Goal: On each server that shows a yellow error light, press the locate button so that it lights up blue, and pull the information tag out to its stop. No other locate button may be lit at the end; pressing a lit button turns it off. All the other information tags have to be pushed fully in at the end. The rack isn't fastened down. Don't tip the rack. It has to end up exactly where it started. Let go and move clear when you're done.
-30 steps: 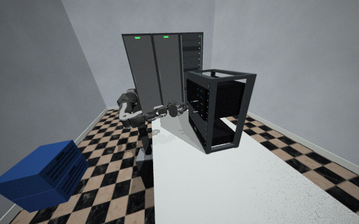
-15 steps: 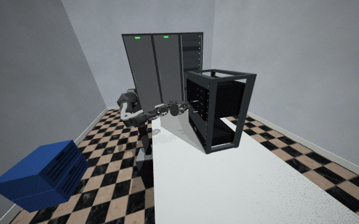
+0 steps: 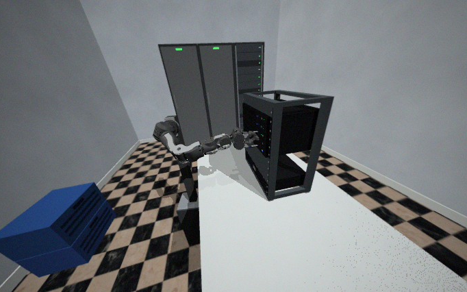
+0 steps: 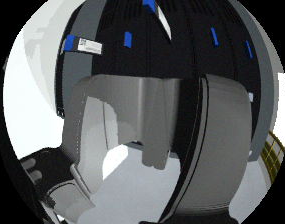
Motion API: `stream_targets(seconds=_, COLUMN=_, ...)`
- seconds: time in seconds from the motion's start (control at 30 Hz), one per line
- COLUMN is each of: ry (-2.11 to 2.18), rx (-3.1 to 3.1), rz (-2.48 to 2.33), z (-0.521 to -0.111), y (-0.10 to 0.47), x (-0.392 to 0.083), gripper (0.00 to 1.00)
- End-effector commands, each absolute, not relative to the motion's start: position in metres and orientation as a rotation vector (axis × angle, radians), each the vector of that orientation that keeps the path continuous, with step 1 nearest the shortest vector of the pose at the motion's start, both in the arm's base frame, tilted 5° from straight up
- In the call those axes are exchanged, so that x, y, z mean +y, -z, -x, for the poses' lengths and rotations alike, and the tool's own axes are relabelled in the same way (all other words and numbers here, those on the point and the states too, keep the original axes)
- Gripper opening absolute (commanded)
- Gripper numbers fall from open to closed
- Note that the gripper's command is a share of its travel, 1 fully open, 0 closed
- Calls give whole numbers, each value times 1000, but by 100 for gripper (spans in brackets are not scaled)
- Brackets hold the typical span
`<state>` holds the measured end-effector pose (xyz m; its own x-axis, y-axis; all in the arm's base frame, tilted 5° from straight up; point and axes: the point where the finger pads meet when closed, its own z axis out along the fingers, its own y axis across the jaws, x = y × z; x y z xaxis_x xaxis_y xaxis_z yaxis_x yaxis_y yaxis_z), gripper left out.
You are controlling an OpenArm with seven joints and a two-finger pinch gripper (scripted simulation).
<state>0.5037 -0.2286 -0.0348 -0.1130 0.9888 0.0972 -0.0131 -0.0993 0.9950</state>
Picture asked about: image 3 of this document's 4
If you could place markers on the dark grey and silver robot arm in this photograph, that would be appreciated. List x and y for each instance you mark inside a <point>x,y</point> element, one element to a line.
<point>166,132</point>

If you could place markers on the black server rack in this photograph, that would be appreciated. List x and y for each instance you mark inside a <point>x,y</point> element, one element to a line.
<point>284,127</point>

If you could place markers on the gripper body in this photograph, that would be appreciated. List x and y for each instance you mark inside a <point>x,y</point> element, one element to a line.
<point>237,138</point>

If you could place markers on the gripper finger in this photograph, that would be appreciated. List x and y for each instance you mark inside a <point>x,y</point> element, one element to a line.
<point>251,140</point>
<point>249,134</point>

